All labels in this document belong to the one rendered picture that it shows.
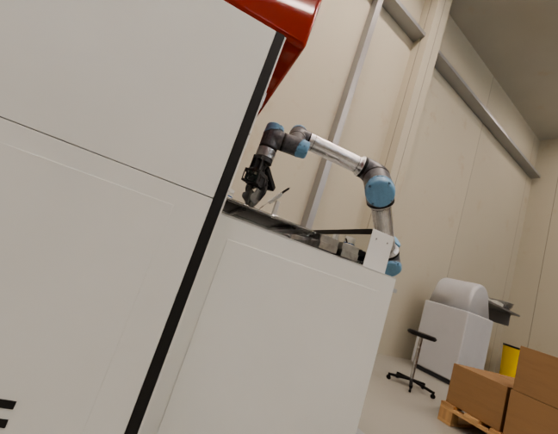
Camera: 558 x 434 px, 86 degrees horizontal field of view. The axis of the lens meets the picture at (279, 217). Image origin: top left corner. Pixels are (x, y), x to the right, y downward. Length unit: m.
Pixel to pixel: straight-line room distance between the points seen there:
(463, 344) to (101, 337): 4.57
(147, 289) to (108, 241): 0.11
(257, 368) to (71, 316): 0.48
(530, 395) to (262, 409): 2.20
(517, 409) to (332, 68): 3.74
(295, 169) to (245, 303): 2.83
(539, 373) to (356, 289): 2.03
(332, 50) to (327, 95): 0.58
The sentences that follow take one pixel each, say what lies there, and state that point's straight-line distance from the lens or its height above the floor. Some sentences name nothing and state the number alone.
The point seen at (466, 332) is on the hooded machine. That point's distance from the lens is 4.87.
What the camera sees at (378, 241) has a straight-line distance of 1.08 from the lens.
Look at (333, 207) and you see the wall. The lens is 3.90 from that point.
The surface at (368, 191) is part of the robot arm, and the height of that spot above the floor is 1.13.
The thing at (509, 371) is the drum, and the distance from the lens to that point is 7.69.
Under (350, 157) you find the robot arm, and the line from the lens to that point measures 1.36.
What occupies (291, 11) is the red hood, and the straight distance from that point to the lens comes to 0.82.
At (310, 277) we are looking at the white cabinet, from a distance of 0.89.
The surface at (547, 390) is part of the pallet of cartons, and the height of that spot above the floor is 0.53.
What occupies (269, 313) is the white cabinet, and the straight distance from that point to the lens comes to 0.86.
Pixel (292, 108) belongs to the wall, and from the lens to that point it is 3.67.
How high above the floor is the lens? 0.73
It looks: 9 degrees up
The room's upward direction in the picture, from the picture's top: 19 degrees clockwise
